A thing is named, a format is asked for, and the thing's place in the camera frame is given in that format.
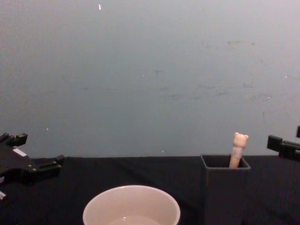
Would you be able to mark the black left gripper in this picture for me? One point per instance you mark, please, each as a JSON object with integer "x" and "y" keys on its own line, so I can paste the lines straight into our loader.
{"x": 14, "y": 161}

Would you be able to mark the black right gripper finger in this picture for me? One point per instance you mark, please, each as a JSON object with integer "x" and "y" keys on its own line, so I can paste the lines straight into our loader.
{"x": 298, "y": 131}
{"x": 284, "y": 147}

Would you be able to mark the cream bear-topped pen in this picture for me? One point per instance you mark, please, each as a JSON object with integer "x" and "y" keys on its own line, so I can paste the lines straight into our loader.
{"x": 239, "y": 143}

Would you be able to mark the black square pen holder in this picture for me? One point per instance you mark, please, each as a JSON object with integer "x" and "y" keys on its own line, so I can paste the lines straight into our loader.
{"x": 225, "y": 197}

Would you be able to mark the black table cloth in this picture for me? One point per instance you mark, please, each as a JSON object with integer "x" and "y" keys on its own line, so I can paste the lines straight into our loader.
{"x": 131, "y": 171}

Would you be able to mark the white round cup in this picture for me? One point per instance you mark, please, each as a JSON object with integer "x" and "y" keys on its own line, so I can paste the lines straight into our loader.
{"x": 131, "y": 206}

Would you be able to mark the plain pale wall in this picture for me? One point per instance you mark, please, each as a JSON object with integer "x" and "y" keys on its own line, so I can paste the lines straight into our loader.
{"x": 150, "y": 77}

